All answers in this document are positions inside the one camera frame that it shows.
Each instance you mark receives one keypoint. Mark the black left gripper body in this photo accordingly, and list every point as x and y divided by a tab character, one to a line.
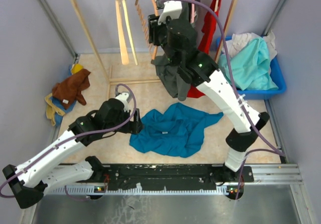
132	127

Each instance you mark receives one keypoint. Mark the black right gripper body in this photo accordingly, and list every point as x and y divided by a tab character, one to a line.
157	36

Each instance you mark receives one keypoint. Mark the orange wooden hanger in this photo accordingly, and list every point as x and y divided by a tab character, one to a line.
144	23

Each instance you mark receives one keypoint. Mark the blue t shirt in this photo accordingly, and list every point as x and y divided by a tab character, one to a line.
178	132

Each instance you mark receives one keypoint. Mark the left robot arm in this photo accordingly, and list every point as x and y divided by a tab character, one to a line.
32	180

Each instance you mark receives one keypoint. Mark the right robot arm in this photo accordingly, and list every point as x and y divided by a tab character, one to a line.
202	72

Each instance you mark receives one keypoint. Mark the red t shirt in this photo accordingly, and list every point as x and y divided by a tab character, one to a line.
208	31

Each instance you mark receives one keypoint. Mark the pink hanger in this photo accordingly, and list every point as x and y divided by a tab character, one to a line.
193	5

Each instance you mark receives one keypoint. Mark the grey t shirt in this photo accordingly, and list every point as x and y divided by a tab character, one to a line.
167	73

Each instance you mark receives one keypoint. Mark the cream wooden hanger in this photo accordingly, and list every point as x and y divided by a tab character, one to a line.
127	23

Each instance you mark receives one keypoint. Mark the light wooden hanger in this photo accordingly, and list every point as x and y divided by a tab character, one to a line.
121	33

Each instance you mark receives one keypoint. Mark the brown cloth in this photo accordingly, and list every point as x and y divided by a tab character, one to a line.
70	90

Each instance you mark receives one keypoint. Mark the blue cloth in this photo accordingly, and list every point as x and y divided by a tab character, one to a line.
59	111

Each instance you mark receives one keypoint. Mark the yellow cloth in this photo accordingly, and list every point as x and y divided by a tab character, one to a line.
76	68

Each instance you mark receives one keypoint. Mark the beige towel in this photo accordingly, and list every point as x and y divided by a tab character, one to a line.
48	108

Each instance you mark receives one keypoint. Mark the turquoise cloth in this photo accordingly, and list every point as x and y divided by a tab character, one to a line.
254	81

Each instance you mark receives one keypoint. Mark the blue plastic bin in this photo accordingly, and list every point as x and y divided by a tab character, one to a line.
276	76

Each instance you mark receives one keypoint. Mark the wooden clothes rack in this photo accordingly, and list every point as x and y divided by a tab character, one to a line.
97	19

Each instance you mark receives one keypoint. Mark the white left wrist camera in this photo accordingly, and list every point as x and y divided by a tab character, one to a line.
125	97

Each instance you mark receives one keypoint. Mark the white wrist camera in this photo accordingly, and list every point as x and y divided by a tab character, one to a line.
125	97
171	9

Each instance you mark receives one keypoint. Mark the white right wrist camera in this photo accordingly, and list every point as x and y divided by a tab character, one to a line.
171	9

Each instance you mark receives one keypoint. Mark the white toothed cable duct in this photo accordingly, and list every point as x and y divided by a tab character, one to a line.
97	190

